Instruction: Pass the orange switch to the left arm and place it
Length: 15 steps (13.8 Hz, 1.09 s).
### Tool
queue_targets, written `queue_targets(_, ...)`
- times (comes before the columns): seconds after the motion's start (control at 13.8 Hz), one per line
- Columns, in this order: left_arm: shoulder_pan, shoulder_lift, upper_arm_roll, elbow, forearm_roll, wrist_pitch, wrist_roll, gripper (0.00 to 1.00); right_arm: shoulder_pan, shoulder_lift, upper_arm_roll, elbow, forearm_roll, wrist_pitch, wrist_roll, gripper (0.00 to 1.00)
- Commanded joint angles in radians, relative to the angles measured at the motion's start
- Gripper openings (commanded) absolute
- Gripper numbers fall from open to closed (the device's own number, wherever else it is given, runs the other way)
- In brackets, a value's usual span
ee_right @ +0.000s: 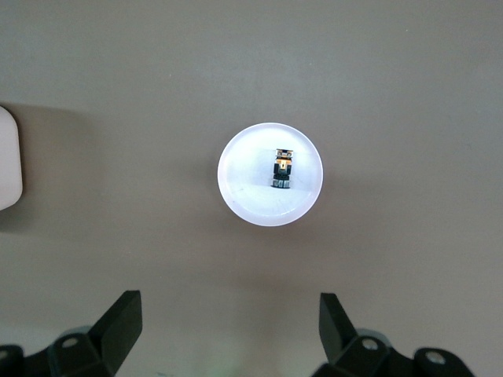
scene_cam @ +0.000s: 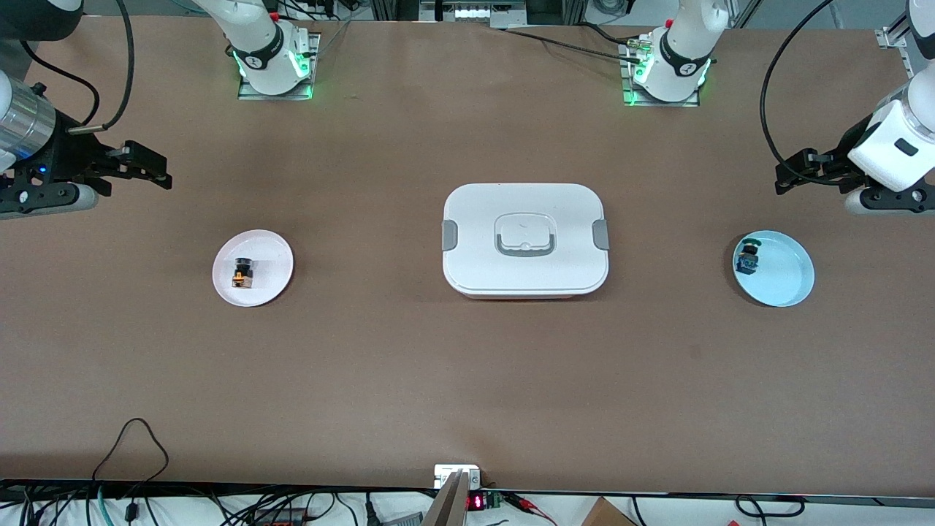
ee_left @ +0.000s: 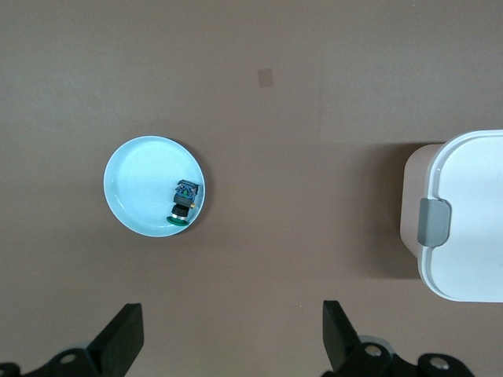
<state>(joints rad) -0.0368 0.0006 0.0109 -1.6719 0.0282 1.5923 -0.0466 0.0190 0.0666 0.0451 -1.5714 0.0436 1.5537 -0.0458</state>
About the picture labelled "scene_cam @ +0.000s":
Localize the light blue round plate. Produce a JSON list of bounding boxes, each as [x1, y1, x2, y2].
[[732, 230, 816, 308]]

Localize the pink round plate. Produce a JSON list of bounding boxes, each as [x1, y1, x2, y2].
[[212, 229, 294, 308]]

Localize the black power strip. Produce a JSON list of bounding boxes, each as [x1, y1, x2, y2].
[[248, 510, 311, 526]]

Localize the red probe leads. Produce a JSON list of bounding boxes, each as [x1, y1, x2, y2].
[[504, 493, 557, 525]]

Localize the grey slanted bar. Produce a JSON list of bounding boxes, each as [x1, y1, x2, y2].
[[422, 471, 470, 526]]

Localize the brown cardboard piece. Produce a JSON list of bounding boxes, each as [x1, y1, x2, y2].
[[581, 497, 638, 526]]

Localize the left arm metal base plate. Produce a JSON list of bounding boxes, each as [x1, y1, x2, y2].
[[621, 40, 701, 108]]

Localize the white lidded box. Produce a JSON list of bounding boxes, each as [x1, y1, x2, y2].
[[442, 183, 610, 300]]

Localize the aluminium frame with connectors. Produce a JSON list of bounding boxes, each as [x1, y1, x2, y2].
[[420, 0, 527, 28]]

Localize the aluminium profile rail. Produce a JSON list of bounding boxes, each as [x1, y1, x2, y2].
[[875, 0, 935, 81]]

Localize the green and blue switch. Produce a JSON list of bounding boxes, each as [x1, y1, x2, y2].
[[734, 237, 762, 275]]

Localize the small white device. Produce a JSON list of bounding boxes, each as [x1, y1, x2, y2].
[[434, 465, 481, 489]]

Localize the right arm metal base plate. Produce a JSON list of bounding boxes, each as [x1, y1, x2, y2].
[[237, 33, 321, 101]]

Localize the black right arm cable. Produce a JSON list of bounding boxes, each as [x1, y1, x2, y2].
[[18, 0, 136, 136]]

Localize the thin black table cable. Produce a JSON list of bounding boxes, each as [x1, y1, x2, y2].
[[497, 26, 644, 63]]

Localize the black cable loop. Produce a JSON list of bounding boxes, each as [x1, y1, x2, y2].
[[734, 495, 806, 518]]

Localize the black looped cable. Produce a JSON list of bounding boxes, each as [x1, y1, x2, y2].
[[91, 418, 170, 505]]

